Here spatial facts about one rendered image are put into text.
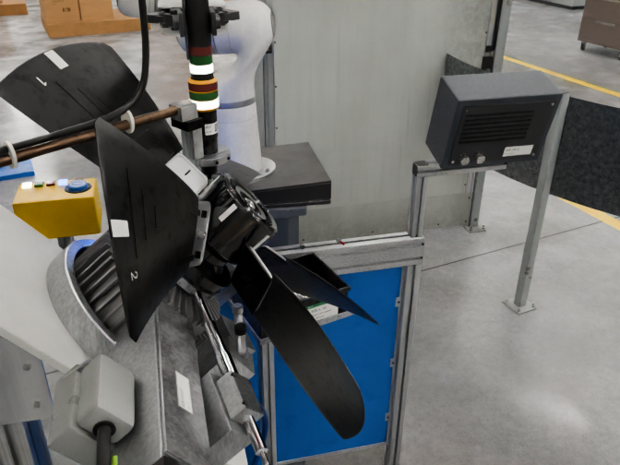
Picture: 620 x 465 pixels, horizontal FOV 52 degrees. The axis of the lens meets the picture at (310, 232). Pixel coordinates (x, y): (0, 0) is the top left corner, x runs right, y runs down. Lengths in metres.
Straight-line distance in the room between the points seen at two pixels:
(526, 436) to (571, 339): 0.63
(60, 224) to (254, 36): 0.60
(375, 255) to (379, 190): 1.65
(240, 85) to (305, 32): 1.33
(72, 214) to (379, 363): 0.93
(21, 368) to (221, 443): 0.33
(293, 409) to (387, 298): 0.42
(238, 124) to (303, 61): 1.34
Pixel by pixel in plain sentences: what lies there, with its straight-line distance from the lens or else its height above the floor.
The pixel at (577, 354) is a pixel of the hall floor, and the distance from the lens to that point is 2.79.
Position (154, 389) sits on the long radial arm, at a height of 1.14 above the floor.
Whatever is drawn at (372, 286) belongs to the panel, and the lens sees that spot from 1.67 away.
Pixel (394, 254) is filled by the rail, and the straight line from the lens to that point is 1.62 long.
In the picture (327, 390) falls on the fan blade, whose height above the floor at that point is 1.04.
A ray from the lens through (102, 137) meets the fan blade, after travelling 0.67.
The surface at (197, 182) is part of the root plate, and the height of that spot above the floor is 1.25.
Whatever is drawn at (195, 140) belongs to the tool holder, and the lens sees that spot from 0.97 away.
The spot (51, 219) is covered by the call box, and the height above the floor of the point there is 1.03.
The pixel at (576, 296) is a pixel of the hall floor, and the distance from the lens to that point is 3.14.
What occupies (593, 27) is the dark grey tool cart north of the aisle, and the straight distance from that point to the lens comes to 7.84.
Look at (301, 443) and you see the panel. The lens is 1.97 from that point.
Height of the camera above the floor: 1.64
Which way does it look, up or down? 29 degrees down
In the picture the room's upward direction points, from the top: straight up
